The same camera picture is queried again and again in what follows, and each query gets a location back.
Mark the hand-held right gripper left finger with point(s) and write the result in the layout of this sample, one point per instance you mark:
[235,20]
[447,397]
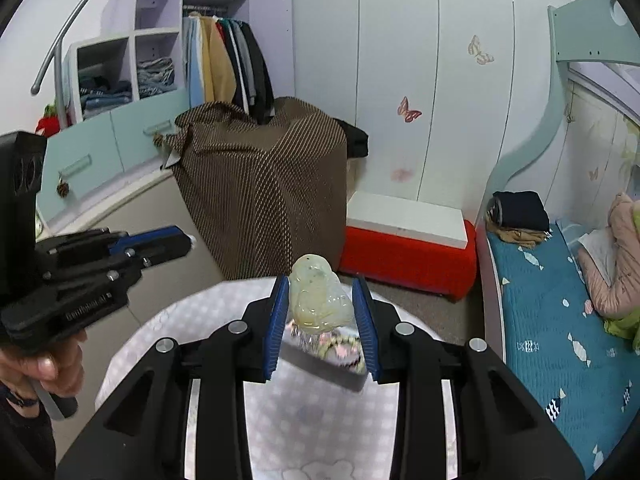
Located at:
[277,330]

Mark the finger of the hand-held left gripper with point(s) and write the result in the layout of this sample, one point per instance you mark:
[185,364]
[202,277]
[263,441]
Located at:
[125,270]
[150,237]

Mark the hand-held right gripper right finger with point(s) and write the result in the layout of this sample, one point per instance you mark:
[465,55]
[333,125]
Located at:
[365,330]

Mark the pale jade pendant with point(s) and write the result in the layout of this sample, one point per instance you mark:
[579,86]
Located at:
[317,295]

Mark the grey jewelry box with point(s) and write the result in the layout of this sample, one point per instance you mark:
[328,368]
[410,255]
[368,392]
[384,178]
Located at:
[320,376]

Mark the person's left forearm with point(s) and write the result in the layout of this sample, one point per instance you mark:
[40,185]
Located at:
[25,440]

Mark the person's left hand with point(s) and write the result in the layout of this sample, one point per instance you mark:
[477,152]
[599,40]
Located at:
[60,365]

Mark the red bench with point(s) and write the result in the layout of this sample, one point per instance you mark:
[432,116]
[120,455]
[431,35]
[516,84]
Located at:
[400,260]

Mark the pine cone ornament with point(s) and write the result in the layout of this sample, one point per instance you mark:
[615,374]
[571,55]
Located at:
[63,190]

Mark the pale green drawer cabinet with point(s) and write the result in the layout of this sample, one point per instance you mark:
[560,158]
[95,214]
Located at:
[115,145]

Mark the white platform board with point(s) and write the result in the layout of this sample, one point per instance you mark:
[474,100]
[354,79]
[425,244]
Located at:
[405,217]

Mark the brown striped cloth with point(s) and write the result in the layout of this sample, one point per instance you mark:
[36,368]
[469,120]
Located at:
[260,185]

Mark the red potted plant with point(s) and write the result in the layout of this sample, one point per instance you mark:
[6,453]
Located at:
[47,122]

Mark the folded blue jeans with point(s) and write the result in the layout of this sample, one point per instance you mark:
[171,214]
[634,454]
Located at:
[105,96]
[156,77]

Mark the faded pink butterfly sticker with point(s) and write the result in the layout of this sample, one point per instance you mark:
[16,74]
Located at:
[402,175]

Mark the teal candy print bedsheet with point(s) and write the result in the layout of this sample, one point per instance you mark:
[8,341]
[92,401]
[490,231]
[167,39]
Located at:
[540,320]

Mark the tan folded clothes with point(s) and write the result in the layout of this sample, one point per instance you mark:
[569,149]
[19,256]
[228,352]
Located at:
[520,237]

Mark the row of hanging clothes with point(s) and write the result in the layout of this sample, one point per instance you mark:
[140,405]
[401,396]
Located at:
[225,60]

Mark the black bag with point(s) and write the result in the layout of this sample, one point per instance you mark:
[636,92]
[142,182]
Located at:
[352,137]

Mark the dark folded clothes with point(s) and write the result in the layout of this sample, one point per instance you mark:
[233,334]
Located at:
[522,210]

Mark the white cubby shelf unit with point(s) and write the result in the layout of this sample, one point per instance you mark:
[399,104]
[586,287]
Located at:
[132,35]

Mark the white cloth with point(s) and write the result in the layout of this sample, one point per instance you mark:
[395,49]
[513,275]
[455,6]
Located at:
[595,247]

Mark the pink and green quilt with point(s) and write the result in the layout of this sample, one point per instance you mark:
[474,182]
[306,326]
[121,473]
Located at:
[615,270]

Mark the pink butterfly wall sticker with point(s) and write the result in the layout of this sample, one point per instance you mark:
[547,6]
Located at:
[409,110]

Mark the curved grey metal rail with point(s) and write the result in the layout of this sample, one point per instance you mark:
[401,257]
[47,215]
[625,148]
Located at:
[65,25]

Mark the pale green bed frame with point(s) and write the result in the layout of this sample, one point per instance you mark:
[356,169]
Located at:
[530,150]

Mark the beige butterfly wall sticker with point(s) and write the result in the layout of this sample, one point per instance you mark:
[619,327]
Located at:
[480,51]

